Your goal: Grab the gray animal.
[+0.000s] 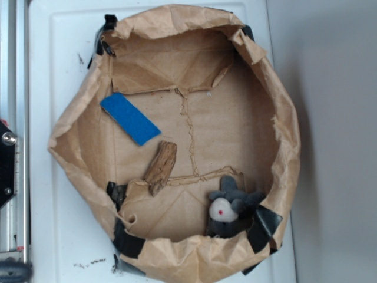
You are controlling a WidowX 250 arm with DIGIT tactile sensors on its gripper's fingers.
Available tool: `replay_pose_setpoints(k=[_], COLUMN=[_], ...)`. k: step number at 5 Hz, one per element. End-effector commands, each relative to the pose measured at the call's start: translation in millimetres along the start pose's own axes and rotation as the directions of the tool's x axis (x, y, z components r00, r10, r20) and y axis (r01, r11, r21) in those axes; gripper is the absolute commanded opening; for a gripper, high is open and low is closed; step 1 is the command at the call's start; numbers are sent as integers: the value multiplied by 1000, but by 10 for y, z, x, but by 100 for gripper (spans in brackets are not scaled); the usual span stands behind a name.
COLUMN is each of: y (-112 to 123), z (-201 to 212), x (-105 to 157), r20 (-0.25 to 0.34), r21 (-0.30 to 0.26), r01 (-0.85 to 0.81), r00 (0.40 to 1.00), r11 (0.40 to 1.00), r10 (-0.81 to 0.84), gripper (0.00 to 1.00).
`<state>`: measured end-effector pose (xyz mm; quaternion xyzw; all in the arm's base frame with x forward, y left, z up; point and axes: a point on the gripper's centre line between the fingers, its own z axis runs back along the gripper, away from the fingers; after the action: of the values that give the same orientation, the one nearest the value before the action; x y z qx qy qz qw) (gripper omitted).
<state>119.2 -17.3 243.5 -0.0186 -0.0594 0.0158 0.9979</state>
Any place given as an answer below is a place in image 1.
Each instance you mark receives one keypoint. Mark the aluminium rail frame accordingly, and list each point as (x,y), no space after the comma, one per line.
(16,265)

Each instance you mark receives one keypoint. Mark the white tray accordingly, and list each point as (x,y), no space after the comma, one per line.
(68,243)

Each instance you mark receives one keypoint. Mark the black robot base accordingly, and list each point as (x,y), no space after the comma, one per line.
(8,162)

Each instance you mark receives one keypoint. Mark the gray plush animal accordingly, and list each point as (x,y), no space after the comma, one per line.
(231,210)

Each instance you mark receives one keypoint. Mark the brown wooden stick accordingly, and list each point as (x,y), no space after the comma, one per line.
(161,167)

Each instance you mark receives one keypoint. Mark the brown paper bag bin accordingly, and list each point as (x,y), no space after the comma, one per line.
(210,89)

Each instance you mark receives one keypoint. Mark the blue felt rectangle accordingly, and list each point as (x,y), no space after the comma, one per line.
(140,128)

